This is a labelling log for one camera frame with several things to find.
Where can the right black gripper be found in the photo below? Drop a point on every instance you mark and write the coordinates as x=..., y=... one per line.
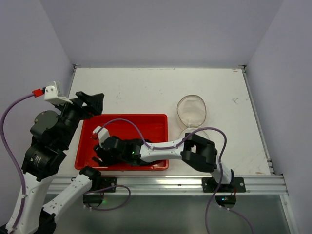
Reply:
x=100, y=151

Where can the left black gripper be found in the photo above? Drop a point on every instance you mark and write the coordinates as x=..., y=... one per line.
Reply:
x=95, y=102

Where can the white mesh laundry bag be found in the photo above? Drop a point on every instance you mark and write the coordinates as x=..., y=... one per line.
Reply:
x=191, y=114

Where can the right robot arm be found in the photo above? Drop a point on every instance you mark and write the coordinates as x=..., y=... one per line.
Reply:
x=197, y=152

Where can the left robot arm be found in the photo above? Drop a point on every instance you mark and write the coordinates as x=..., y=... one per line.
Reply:
x=51, y=136

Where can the red plastic tray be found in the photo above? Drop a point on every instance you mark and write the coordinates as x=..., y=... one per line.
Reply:
x=154, y=127

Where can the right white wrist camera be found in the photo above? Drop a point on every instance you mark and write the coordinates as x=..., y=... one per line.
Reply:
x=100, y=134

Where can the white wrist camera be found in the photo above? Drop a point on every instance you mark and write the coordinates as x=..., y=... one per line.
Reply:
x=53, y=93
x=100, y=134

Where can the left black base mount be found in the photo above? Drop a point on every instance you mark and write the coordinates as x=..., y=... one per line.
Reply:
x=103, y=182

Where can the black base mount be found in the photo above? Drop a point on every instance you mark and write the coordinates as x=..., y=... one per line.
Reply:
x=236, y=184
x=103, y=182

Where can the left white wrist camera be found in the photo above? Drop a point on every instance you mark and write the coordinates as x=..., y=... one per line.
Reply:
x=53, y=93

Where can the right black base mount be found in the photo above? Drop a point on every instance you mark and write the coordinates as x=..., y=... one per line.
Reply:
x=236, y=184

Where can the aluminium mounting rail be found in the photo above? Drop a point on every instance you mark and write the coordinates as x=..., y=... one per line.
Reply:
x=192, y=185

